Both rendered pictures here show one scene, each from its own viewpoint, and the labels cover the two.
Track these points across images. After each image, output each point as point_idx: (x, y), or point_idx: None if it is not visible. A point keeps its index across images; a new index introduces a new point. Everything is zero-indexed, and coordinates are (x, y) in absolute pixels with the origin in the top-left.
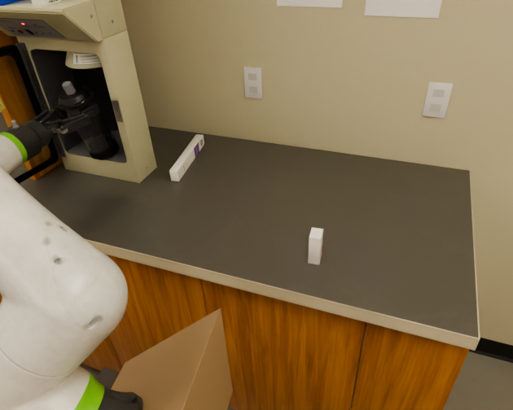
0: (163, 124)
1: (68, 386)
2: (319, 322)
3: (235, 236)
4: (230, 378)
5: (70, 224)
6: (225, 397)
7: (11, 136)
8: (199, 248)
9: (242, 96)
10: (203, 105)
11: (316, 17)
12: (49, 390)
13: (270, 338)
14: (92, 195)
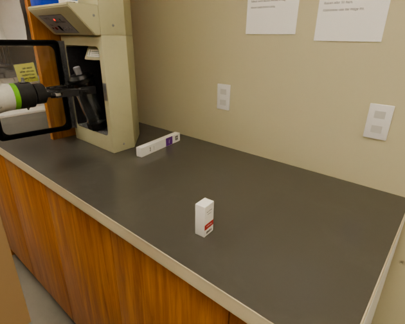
0: (161, 126)
1: None
2: (190, 299)
3: (150, 198)
4: (25, 303)
5: (45, 166)
6: (4, 320)
7: (14, 85)
8: (116, 200)
9: (215, 107)
10: (188, 113)
11: (274, 43)
12: None
13: (155, 306)
14: (76, 153)
